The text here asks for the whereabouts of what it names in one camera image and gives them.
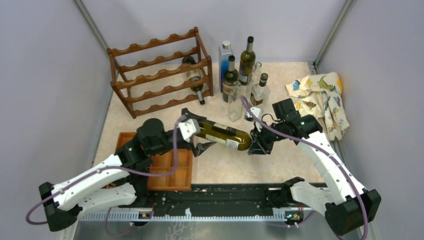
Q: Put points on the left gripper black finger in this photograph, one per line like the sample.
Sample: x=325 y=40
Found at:
x=186 y=115
x=202 y=147

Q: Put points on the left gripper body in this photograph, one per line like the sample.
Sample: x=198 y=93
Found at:
x=189 y=145

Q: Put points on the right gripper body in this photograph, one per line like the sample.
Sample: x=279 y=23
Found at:
x=264 y=131

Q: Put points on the green wine bottle white label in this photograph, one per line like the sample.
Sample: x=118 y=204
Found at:
x=225 y=135

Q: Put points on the green wine bottle dark label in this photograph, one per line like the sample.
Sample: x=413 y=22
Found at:
x=194 y=76

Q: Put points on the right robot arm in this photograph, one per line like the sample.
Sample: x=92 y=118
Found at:
x=347 y=205

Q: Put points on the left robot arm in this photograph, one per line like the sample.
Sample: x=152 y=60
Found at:
x=65 y=202

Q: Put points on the clear liquor bottle black cap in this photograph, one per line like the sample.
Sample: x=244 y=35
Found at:
x=260 y=92

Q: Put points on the clear square glass bottle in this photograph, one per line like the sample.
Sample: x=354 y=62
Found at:
x=235 y=107

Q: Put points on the wooden wine rack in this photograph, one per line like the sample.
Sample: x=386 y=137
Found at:
x=122 y=86

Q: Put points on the clear tall glass bottle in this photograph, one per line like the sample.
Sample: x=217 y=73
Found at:
x=253 y=79

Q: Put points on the dark bottle brown label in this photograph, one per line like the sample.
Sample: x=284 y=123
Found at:
x=230 y=76

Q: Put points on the tall green wine bottle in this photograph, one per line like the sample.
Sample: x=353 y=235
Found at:
x=247 y=61

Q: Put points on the blue square glass bottle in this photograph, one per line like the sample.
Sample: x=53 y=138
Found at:
x=224 y=51

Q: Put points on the wooden compartment tray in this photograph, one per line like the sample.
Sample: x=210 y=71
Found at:
x=165 y=169

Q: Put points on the dinosaur print cloth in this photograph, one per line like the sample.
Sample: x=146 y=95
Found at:
x=320 y=95

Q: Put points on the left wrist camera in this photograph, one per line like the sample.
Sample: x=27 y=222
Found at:
x=188 y=129

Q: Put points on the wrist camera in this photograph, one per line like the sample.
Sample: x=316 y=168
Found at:
x=188 y=129
x=257 y=112

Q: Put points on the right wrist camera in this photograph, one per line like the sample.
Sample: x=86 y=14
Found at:
x=257 y=112

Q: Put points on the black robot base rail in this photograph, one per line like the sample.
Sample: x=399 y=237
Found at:
x=221 y=200

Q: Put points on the aluminium corner frame post right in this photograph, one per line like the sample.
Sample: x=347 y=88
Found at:
x=348 y=4

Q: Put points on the aluminium corner frame post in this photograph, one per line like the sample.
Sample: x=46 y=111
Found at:
x=348 y=4
x=91 y=25

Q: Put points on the aluminium corner frame post left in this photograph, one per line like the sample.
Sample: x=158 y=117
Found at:
x=91 y=25

